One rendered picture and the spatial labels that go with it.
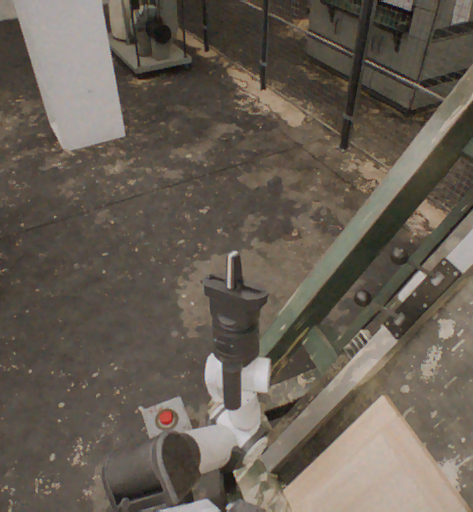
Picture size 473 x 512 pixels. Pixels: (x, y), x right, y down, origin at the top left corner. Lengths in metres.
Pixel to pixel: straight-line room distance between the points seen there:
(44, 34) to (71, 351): 2.48
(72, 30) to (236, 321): 3.58
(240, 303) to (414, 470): 0.55
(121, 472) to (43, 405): 1.75
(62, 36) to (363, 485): 3.75
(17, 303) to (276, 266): 1.67
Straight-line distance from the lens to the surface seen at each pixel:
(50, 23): 4.12
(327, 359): 1.28
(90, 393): 2.60
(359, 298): 0.99
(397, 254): 0.96
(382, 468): 1.15
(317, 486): 1.27
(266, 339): 1.32
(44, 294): 3.13
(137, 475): 0.90
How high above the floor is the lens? 2.17
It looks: 43 degrees down
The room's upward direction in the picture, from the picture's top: straight up
